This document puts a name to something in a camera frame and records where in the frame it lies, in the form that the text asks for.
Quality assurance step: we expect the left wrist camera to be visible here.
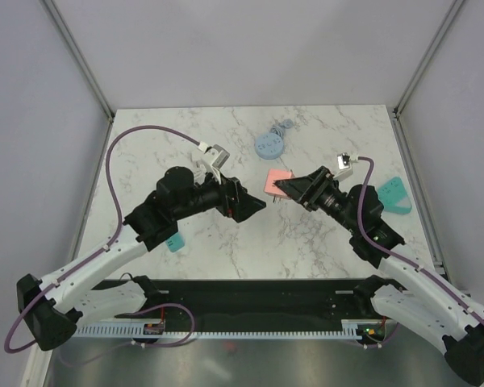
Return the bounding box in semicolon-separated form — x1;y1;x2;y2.
192;141;230;183

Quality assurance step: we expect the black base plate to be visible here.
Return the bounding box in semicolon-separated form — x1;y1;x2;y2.
92;277;412;335

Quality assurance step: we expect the purple cable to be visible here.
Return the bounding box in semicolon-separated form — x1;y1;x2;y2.
354;156;484;356
3;124;202;355

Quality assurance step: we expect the left aluminium frame post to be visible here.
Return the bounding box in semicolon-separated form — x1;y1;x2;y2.
40;0;115;123

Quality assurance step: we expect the right aluminium frame post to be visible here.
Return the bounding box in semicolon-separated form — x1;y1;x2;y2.
390;0;468;120

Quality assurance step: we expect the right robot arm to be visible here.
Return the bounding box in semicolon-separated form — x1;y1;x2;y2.
274;167;484;386

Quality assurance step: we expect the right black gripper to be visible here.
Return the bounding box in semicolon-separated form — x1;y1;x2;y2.
275;165;360;234

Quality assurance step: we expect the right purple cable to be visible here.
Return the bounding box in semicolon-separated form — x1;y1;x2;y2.
354;156;484;356

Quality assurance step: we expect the teal rectangular power strip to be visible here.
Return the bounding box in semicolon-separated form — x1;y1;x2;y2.
165;231;186;253

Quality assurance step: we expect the white cable duct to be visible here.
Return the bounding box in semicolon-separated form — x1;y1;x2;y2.
73;319;387;340

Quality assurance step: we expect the aluminium frame post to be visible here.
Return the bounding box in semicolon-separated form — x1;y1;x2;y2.
390;0;468;120
40;0;115;123

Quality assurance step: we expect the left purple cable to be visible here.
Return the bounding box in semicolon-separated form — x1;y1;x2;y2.
3;124;202;355

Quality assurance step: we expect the pink cube socket adapter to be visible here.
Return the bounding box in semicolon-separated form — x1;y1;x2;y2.
263;169;294;200

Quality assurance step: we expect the blue round power strip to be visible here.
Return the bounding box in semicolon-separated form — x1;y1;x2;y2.
254;119;294;160

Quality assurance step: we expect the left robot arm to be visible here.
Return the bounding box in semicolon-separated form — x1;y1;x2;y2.
16;166;266;351

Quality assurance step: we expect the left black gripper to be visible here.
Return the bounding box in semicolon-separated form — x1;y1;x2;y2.
173;165;265;223

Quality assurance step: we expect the teal triangular power strip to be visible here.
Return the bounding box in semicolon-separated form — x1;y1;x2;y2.
377;177;412;215

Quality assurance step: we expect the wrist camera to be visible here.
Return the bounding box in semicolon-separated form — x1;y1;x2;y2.
334;152;357;182
192;141;230;183

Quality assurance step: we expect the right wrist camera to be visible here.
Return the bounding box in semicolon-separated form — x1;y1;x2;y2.
334;152;357;182

